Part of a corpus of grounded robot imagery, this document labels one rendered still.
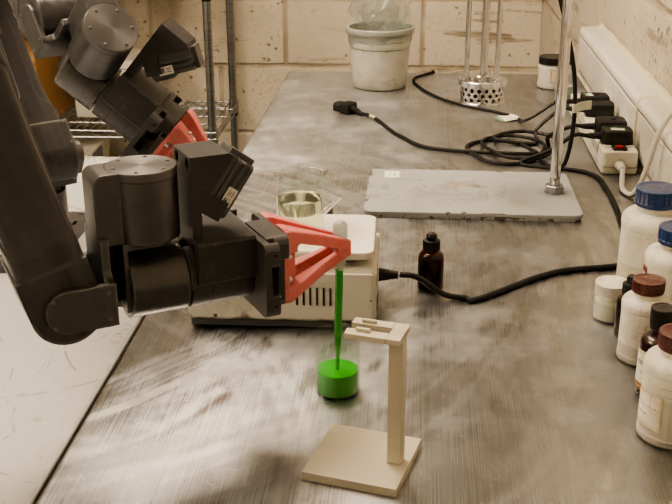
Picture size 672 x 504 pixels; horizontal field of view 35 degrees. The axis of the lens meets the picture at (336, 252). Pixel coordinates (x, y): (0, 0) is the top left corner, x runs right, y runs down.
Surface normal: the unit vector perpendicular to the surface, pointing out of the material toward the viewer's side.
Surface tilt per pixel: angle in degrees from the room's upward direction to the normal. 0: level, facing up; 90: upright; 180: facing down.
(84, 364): 0
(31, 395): 0
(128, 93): 90
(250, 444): 0
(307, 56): 90
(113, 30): 51
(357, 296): 90
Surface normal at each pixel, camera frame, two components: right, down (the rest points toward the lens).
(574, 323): 0.00, -0.93
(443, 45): -0.08, 0.36
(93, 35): 0.47, -0.36
